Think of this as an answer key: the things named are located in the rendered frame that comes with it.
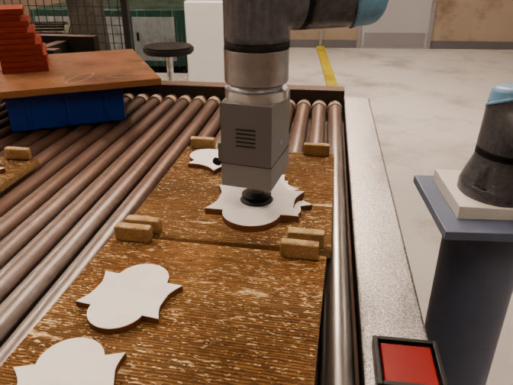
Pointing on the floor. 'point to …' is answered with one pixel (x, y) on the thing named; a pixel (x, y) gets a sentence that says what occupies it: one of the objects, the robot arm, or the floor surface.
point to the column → (467, 288)
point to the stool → (160, 50)
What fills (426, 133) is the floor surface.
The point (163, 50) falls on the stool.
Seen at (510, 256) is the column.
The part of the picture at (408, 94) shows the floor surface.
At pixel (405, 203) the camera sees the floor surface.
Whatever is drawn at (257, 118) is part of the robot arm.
